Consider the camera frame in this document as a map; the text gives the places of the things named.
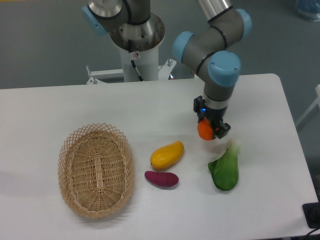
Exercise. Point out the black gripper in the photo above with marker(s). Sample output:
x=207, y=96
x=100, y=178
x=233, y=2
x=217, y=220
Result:
x=211, y=117

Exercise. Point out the orange fruit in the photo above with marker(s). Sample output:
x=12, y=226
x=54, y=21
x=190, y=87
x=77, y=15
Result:
x=205, y=131

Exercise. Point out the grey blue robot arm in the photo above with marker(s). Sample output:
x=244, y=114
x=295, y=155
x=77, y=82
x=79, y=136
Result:
x=206, y=54

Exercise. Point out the green bok choy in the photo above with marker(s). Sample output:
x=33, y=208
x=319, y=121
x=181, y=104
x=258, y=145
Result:
x=224, y=169

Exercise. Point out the yellow mango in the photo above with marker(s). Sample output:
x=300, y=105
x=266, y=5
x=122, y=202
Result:
x=167, y=156

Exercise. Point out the purple sweet potato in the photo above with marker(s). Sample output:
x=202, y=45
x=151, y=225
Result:
x=162, y=179

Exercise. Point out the woven wicker basket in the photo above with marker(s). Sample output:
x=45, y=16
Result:
x=96, y=170

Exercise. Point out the black device at table edge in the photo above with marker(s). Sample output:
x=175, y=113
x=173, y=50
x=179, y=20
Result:
x=312, y=214

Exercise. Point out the blue bag in background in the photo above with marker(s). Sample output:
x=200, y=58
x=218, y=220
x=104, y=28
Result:
x=309, y=9

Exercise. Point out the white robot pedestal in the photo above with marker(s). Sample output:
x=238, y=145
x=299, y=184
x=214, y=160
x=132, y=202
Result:
x=138, y=47

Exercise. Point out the white frame at right edge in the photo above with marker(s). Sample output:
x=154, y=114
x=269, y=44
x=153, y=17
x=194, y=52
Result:
x=310, y=111

